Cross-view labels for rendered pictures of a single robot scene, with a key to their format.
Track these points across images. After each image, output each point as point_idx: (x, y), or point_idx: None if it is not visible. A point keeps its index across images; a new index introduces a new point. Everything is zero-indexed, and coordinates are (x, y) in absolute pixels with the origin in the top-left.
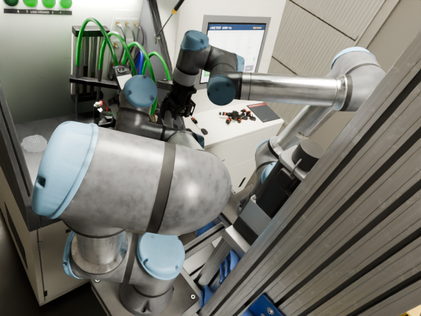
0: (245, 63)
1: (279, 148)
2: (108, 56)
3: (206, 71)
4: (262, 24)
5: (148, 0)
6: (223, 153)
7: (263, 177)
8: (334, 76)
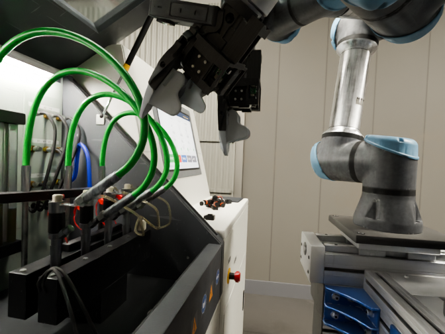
0: (191, 152)
1: (349, 128)
2: (20, 170)
3: (266, 23)
4: (187, 116)
5: (72, 81)
6: (235, 243)
7: (384, 144)
8: (355, 26)
